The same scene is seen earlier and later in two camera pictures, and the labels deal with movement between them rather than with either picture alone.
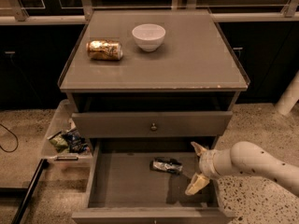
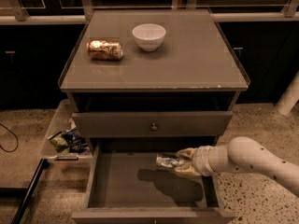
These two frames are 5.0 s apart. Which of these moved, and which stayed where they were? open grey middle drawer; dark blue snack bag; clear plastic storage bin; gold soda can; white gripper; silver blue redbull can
Moved: white gripper; silver blue redbull can
Stayed: gold soda can; clear plastic storage bin; open grey middle drawer; dark blue snack bag
